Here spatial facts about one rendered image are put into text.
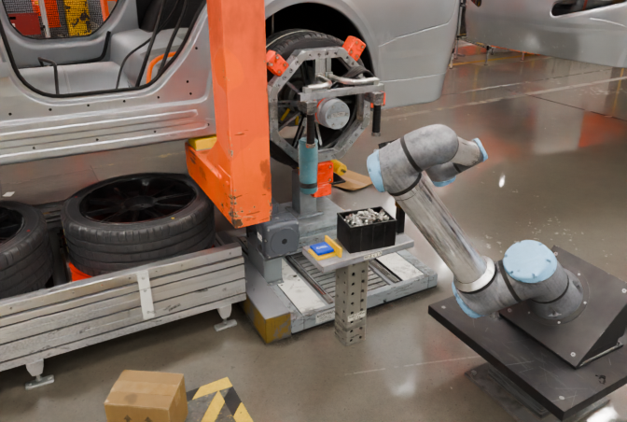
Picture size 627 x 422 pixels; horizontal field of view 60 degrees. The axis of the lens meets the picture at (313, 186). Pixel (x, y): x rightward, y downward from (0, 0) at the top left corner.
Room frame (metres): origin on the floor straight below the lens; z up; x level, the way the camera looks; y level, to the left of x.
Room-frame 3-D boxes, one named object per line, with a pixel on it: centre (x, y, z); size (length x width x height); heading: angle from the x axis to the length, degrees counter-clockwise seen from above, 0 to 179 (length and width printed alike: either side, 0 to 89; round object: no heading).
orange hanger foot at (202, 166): (2.31, 0.43, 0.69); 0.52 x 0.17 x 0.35; 28
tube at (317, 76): (2.37, 0.00, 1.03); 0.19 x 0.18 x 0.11; 28
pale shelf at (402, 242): (1.92, -0.18, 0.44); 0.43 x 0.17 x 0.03; 118
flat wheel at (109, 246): (2.24, 0.79, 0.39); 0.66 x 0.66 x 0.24
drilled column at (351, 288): (1.90, -0.16, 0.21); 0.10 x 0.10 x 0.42; 28
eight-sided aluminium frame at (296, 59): (2.53, -0.03, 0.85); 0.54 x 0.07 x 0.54; 118
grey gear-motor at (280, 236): (2.36, 0.23, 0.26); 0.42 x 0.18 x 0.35; 28
